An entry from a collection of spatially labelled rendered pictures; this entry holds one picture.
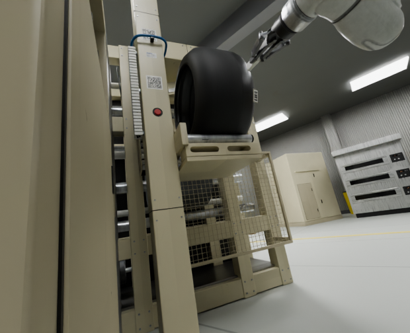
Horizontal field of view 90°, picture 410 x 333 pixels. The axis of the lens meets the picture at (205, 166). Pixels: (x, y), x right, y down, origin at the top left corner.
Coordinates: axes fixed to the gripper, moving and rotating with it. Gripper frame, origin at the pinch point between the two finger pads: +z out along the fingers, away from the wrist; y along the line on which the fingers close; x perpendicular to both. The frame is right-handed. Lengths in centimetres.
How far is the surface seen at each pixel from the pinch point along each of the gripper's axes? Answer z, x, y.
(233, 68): 11.7, -4.9, 1.5
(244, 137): 19.3, 24.9, -4.3
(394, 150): 220, -2, -552
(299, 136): 558, -139, -633
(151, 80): 31.5, -6.7, 34.9
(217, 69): 11.4, -2.9, 10.0
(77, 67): -43, 38, 52
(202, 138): 19.3, 25.2, 17.2
